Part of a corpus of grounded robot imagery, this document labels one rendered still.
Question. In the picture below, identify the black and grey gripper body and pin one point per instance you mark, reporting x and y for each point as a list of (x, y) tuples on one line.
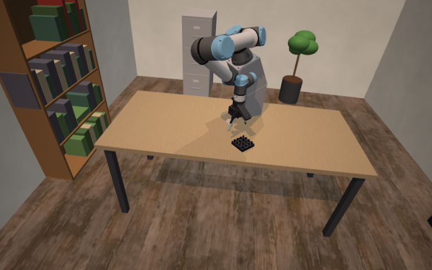
[(232, 108)]

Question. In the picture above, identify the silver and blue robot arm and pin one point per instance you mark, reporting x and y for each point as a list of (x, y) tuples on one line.
[(209, 51)]

